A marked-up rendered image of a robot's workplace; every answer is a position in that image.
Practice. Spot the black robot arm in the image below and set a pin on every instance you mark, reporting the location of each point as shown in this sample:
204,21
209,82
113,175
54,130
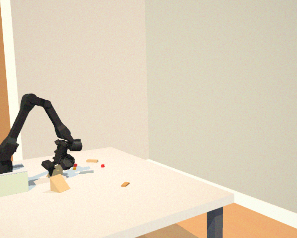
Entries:
9,144

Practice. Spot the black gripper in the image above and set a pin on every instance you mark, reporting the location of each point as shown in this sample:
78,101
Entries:
48,165

